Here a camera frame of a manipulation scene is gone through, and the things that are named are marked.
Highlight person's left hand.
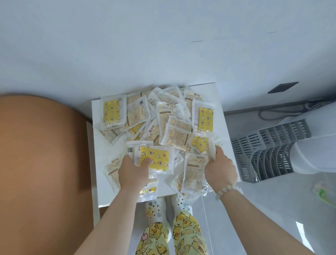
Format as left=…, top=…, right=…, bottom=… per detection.
left=115, top=153, right=156, bottom=193

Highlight person's right hand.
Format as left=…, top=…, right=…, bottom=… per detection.
left=202, top=144, right=240, bottom=193

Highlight yellow star print packet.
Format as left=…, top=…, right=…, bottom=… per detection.
left=133, top=143, right=176, bottom=177

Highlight small yellow patterned packet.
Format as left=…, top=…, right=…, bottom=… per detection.
left=188, top=134, right=218, bottom=160

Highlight person's left forearm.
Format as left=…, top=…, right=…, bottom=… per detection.
left=49, top=184, right=152, bottom=255

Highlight person's right forearm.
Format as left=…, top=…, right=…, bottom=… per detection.
left=217, top=179, right=310, bottom=255

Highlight pile of clear sachets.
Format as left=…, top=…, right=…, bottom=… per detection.
left=96, top=82, right=223, bottom=207

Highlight white clog with charms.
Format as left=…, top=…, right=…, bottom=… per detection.
left=143, top=197, right=168, bottom=226
left=170, top=193, right=194, bottom=217

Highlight grey slotted plastic basket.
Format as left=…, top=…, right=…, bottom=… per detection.
left=229, top=118, right=316, bottom=186

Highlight yellow duck print trousers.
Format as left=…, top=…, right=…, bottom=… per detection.
left=125, top=208, right=211, bottom=255

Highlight black rectangular plate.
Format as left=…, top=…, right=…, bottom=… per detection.
left=267, top=82, right=300, bottom=94

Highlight white standing appliance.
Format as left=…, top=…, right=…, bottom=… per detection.
left=223, top=97, right=336, bottom=183

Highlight green wrapper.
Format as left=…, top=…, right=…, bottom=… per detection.
left=313, top=182, right=331, bottom=201

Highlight brown cardboard sheet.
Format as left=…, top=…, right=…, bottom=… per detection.
left=0, top=86, right=105, bottom=255

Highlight white bead bracelet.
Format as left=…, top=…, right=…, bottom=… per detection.
left=214, top=184, right=241, bottom=202

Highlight black cable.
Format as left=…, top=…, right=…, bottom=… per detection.
left=257, top=98, right=326, bottom=122

